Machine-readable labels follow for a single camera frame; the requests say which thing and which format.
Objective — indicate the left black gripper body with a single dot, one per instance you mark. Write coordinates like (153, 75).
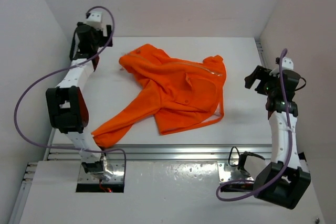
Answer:
(103, 40)

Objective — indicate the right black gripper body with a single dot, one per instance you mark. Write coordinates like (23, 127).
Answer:
(266, 86)

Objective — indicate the orange zip-up jacket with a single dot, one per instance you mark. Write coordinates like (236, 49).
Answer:
(181, 95)

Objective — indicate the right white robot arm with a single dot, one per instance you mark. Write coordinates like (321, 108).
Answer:
(281, 181)

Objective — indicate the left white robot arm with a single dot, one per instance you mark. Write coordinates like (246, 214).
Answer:
(66, 106)

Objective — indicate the white front cover panel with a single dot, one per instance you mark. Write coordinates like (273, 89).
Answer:
(155, 192)

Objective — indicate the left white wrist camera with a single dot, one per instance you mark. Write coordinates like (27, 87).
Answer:
(94, 19)

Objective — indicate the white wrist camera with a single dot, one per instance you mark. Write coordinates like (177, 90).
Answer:
(287, 64)
(94, 19)

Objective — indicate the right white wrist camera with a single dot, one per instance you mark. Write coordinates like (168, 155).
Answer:
(287, 64)

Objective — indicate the right aluminium side rail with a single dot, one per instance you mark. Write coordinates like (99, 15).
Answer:
(262, 54)

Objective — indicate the aluminium front rail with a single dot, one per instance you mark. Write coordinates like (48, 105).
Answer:
(192, 152)

